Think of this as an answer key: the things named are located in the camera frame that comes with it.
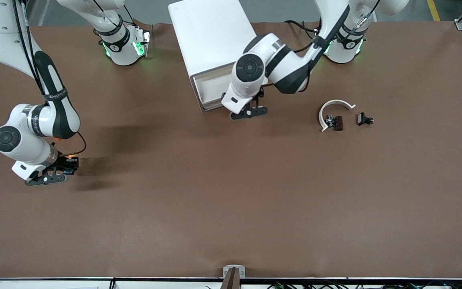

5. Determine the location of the orange blue push button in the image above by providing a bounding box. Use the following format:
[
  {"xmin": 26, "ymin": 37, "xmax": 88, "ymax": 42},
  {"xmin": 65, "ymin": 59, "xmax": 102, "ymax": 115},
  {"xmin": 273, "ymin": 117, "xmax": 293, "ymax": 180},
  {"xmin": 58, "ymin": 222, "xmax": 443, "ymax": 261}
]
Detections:
[{"xmin": 65, "ymin": 155, "xmax": 80, "ymax": 176}]

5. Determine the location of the white curved clamp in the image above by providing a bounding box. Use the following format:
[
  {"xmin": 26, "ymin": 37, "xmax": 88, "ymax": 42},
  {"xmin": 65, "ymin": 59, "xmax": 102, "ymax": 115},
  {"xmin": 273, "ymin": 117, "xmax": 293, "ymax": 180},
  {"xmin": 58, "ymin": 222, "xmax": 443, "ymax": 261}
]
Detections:
[{"xmin": 318, "ymin": 99, "xmax": 357, "ymax": 133}]

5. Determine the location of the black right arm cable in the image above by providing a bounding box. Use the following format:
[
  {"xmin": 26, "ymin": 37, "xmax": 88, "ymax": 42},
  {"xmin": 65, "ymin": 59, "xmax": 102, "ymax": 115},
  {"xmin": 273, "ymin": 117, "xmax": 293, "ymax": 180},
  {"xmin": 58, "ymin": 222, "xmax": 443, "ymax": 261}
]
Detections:
[{"xmin": 12, "ymin": 0, "xmax": 87, "ymax": 156}]

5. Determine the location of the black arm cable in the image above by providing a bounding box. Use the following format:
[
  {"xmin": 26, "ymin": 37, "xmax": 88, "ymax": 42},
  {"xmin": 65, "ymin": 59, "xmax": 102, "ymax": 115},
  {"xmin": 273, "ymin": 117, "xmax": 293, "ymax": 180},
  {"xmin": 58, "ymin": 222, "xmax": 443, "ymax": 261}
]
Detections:
[
  {"xmin": 12, "ymin": 0, "xmax": 87, "ymax": 156},
  {"xmin": 291, "ymin": 0, "xmax": 381, "ymax": 53}
]

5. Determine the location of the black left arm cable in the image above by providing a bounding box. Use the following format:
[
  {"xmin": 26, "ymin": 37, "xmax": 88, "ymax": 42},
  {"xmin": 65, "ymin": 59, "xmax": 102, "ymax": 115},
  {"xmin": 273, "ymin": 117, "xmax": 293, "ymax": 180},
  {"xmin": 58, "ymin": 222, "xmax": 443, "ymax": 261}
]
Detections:
[{"xmin": 291, "ymin": 0, "xmax": 381, "ymax": 53}]

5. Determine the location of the black base cable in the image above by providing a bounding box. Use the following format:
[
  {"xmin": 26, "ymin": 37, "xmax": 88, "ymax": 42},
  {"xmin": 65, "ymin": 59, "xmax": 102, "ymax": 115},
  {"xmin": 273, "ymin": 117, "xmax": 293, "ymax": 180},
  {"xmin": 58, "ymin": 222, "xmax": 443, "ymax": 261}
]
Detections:
[{"xmin": 284, "ymin": 19, "xmax": 320, "ymax": 33}]

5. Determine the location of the white table frame rail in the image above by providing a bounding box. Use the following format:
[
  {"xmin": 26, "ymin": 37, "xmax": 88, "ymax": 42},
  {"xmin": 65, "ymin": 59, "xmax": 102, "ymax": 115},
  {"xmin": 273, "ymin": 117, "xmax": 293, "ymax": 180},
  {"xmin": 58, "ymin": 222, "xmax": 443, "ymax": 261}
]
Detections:
[{"xmin": 0, "ymin": 277, "xmax": 462, "ymax": 289}]

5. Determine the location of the grey mount bracket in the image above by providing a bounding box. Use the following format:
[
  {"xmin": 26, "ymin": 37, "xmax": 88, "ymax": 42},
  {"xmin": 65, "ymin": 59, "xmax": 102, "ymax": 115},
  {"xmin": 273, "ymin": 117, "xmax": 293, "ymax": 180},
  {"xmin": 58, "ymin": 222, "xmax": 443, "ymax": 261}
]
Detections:
[{"xmin": 223, "ymin": 265, "xmax": 246, "ymax": 279}]

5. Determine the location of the grey table edge bracket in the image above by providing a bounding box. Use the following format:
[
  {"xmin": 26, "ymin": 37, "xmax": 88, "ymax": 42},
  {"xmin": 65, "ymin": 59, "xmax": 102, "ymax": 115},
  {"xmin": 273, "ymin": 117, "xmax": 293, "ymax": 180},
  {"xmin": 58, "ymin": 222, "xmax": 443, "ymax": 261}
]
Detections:
[{"xmin": 220, "ymin": 268, "xmax": 241, "ymax": 289}]

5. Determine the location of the black cable bundle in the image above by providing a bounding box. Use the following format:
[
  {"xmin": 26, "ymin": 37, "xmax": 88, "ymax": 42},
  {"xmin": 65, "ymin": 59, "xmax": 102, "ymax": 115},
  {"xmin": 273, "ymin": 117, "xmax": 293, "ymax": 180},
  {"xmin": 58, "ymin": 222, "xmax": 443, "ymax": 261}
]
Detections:
[{"xmin": 267, "ymin": 281, "xmax": 462, "ymax": 289}]

